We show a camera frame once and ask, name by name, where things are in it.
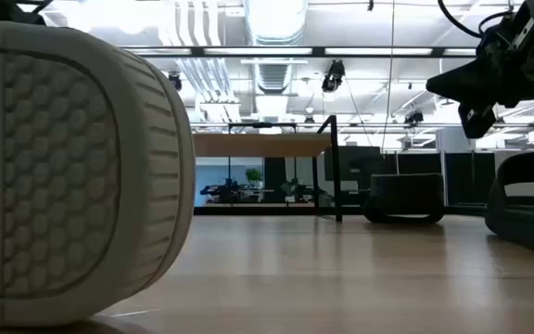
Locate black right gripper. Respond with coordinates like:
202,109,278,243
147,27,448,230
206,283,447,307
426,0,534,139

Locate black rubber slide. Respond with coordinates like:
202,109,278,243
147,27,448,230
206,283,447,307
362,173,446,225
484,151,534,251

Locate grey rubber slide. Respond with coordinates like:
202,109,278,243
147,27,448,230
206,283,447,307
0,20,197,328

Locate black hanging spotlight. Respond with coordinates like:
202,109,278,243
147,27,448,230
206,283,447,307
321,58,347,94
403,109,426,126
167,71,184,93

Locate black room partition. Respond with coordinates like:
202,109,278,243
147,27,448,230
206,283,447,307
396,151,498,208

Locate potted green plant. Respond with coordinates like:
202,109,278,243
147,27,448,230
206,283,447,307
244,167,264,192
279,178,301,204

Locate long ceiling light bar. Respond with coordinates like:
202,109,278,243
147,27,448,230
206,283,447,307
118,45,477,58

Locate distant robot workstation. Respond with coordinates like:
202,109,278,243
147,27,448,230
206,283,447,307
199,178,250,205

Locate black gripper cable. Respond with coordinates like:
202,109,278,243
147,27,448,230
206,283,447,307
437,0,515,41

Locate thin hanging cable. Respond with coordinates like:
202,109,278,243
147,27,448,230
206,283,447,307
380,0,396,152

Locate silver ventilation duct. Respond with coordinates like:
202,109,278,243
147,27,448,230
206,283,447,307
243,0,310,94

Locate wooden shelf with black frame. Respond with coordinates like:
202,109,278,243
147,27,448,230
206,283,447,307
192,114,344,223

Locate black aluminium table frame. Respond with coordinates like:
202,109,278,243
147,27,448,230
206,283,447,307
193,205,489,217

